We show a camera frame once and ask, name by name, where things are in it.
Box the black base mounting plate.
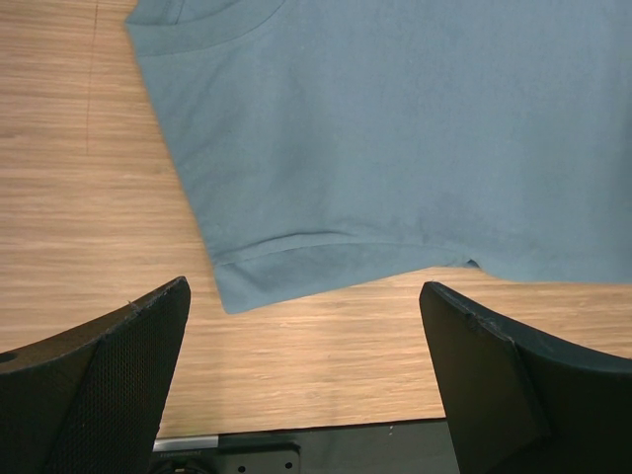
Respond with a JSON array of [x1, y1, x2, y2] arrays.
[[148, 419, 459, 474]]

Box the blue-grey t shirt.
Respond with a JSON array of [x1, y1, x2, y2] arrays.
[[125, 1, 631, 313]]

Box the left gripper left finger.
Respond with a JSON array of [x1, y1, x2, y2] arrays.
[[1, 276, 191, 473]]

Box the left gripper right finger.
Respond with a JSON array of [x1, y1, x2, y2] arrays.
[[420, 281, 631, 473]]

